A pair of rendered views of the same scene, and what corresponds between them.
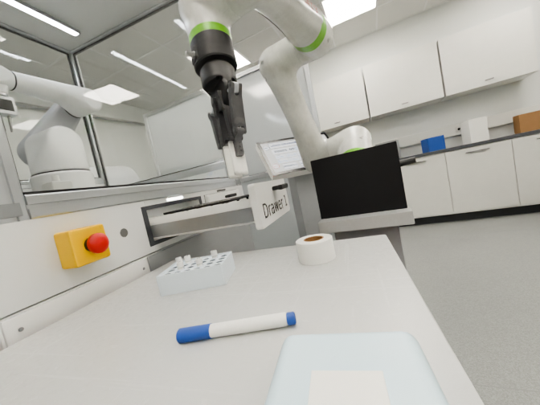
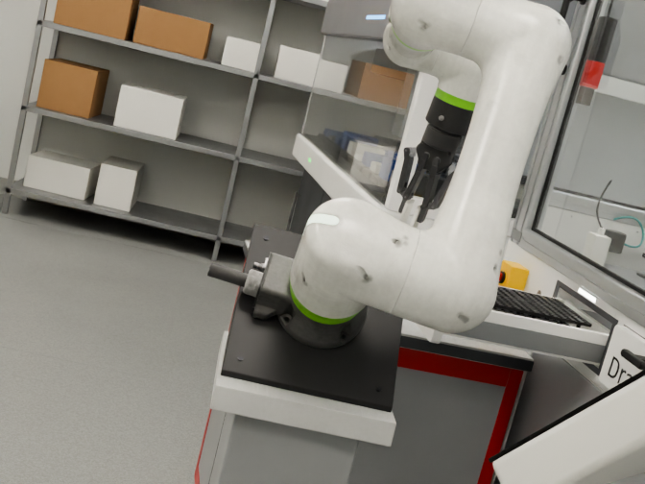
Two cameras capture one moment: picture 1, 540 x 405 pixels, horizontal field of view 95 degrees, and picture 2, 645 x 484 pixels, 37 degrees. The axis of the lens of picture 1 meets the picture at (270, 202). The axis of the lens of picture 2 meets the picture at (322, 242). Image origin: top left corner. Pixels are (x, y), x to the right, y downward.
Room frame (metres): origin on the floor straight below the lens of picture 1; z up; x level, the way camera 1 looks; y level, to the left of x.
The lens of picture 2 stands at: (2.19, -1.10, 1.26)
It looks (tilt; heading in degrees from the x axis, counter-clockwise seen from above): 10 degrees down; 150
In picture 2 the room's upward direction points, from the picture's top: 14 degrees clockwise
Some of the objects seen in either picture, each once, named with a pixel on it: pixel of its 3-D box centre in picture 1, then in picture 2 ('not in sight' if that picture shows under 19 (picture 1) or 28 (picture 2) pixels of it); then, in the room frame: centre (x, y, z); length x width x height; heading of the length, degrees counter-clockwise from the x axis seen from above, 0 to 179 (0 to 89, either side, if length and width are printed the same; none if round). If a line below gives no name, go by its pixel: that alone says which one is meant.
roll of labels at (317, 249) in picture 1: (315, 248); not in sight; (0.47, -0.07, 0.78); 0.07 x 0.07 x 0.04
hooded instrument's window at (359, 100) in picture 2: not in sight; (493, 136); (-0.70, 1.16, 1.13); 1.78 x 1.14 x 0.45; 162
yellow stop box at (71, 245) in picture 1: (84, 245); (510, 278); (0.50, 0.38, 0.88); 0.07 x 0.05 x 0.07; 162
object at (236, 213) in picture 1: (210, 214); (521, 318); (0.78, 0.19, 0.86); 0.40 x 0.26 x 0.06; 72
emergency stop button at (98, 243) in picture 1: (96, 243); not in sight; (0.49, 0.35, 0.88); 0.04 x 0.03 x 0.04; 162
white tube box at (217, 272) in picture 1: (198, 272); not in sight; (0.48, 0.16, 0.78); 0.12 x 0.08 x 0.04; 86
